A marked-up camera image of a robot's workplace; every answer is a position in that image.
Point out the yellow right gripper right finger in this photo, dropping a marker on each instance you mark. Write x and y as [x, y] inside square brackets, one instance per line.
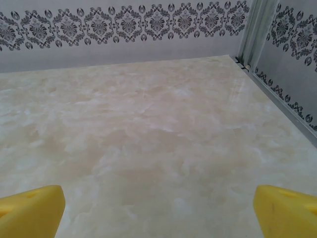
[289, 215]

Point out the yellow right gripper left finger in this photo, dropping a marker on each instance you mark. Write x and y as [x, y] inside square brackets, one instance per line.
[32, 213]

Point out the aluminium side rail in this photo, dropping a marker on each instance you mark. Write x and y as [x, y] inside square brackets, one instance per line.
[284, 100]

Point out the aluminium frame post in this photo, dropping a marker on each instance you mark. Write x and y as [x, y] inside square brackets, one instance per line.
[257, 29]

